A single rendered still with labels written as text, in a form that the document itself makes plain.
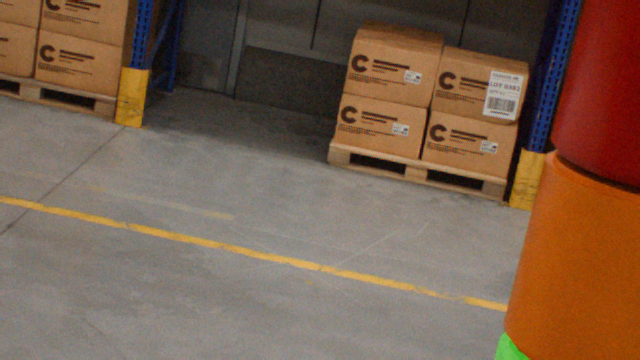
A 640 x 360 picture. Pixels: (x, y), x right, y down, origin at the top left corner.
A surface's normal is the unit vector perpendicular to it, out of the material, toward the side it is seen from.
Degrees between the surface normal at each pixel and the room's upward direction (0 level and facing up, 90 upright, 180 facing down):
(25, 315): 0
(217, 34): 90
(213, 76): 90
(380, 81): 90
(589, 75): 90
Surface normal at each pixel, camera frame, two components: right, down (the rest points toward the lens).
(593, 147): -0.72, 0.09
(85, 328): 0.18, -0.93
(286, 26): -0.13, 0.29
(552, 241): -0.87, 0.00
